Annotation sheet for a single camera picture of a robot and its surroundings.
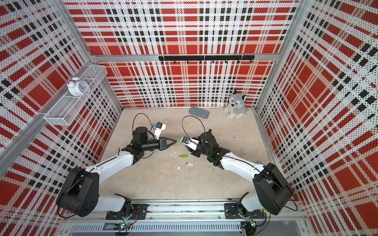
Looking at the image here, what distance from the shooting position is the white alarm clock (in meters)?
0.70

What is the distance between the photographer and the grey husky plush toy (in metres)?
1.03

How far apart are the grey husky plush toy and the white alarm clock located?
2.90 ft
